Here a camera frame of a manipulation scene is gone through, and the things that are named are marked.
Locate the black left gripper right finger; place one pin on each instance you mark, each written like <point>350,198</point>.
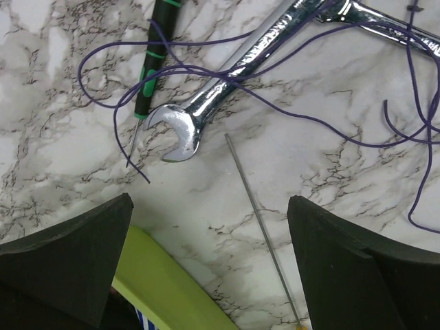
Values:
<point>354,278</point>

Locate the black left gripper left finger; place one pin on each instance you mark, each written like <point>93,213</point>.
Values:
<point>62,276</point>

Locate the blue white striped garment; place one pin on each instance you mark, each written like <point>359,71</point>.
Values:
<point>145,323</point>

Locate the lime green laundry basket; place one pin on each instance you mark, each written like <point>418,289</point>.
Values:
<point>153,282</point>

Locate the chrome combination wrench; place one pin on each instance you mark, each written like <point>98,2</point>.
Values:
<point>188,118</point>

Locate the green black precision screwdriver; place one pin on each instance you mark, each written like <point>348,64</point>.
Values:
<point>164,17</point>

